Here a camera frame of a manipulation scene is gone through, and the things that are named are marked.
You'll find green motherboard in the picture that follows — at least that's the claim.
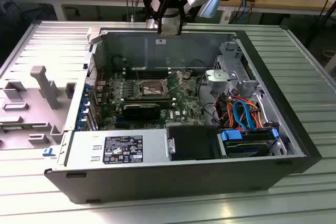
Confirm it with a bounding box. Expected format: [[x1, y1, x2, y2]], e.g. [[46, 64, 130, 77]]
[[96, 69, 218, 132]]

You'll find orange wire bundle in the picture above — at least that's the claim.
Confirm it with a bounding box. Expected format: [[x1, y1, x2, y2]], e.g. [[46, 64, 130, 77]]
[[214, 94, 266, 130]]

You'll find hard disk in blue carrier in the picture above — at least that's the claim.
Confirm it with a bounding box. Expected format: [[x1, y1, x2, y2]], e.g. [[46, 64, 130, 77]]
[[217, 128, 279, 158]]

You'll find black graphics card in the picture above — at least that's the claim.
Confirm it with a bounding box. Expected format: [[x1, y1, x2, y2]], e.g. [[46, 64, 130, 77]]
[[122, 102, 161, 120]]

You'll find silver drive cage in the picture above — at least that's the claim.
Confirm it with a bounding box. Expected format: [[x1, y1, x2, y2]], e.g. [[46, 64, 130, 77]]
[[213, 40, 260, 96]]

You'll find thin metal locking lever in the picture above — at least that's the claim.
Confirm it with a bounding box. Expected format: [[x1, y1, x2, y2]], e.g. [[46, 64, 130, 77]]
[[134, 61, 141, 83], [166, 75, 197, 95]]

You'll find silver latch plate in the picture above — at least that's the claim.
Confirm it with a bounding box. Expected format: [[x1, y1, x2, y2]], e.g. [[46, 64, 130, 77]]
[[167, 137, 176, 154]]

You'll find green RAM stick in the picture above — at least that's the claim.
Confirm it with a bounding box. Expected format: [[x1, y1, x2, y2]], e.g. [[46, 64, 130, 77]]
[[0, 125, 26, 132]]

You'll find grey parts rack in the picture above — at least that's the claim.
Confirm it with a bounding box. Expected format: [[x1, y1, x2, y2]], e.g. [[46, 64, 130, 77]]
[[0, 65, 77, 151]]

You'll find black RAM slot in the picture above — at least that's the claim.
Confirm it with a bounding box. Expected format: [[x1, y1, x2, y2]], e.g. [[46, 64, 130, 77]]
[[122, 97, 176, 101], [122, 99, 176, 103], [122, 66, 172, 71], [122, 73, 173, 78], [122, 69, 172, 73], [122, 71, 173, 76], [123, 101, 177, 105]]

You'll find blue wire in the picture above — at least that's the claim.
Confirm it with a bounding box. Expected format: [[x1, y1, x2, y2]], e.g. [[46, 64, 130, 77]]
[[232, 99, 260, 133]]

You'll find black PC case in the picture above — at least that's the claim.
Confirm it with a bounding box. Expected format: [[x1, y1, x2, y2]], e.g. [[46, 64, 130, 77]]
[[43, 26, 323, 205]]

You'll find CPU socket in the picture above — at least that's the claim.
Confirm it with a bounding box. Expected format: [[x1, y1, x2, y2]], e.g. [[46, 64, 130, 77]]
[[138, 77, 170, 97]]

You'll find metal socket cover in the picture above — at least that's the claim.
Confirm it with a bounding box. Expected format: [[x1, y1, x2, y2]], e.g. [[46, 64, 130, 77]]
[[163, 70, 185, 90]]

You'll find black bay cover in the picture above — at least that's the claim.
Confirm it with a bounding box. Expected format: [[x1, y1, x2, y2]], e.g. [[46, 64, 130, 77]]
[[167, 125, 220, 161]]

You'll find black wire loop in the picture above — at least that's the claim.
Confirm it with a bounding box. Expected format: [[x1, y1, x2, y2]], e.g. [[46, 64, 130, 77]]
[[197, 76, 220, 126]]

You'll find silver power supply unit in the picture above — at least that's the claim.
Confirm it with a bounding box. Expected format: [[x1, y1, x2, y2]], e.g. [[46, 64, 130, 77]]
[[62, 129, 169, 167]]

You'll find black power supply label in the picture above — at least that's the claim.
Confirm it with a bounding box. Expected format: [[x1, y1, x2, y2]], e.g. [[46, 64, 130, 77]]
[[104, 136, 144, 164]]

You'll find silver metal bracket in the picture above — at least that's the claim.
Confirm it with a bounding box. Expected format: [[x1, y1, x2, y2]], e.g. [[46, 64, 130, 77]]
[[204, 68, 233, 94]]

